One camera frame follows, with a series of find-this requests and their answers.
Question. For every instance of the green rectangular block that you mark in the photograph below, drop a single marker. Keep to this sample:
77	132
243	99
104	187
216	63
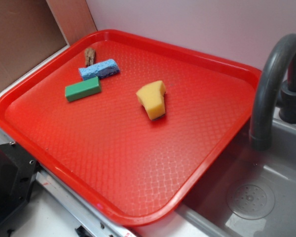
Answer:
83	89

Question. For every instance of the grey plastic sink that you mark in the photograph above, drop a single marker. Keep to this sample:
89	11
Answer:
205	205

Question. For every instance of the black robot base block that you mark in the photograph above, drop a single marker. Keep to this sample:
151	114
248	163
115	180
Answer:
18	170

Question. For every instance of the red plastic tray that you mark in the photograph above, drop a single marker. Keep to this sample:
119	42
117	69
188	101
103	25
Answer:
104	147

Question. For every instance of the yellow sponge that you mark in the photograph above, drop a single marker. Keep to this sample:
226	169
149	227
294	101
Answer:
151	97

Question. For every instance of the brown cardboard panel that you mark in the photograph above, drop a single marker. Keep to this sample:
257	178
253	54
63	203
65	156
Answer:
33	30

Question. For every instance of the grey curved faucet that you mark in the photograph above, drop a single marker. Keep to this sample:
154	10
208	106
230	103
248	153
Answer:
276	88

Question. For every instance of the round sink drain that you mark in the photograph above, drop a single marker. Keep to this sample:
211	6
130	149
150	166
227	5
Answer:
250	200

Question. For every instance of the blue sponge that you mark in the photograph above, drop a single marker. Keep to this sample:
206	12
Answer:
101	70

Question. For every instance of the brown wood chip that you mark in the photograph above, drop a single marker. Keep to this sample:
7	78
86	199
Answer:
90	56

